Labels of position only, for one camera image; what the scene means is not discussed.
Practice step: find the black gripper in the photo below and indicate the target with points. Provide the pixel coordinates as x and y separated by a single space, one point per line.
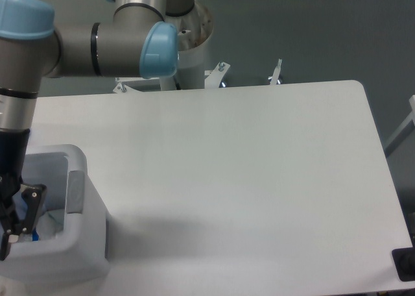
13 150

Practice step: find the clear plastic bottle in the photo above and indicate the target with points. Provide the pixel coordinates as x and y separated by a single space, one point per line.
23 206

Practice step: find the white plastic wrapper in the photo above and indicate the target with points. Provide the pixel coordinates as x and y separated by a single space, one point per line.
50 224

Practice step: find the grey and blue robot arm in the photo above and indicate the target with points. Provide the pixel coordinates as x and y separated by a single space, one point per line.
138 42

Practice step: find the white plastic trash can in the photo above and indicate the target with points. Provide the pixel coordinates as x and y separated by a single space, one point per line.
80 251

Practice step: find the black clamp at table edge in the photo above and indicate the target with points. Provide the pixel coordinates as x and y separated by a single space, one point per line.
404 263

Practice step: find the white metal base frame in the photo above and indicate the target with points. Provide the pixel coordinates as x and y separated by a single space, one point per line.
213 78

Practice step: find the white metal frame at right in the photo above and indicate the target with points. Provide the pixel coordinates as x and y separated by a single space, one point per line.
401 133

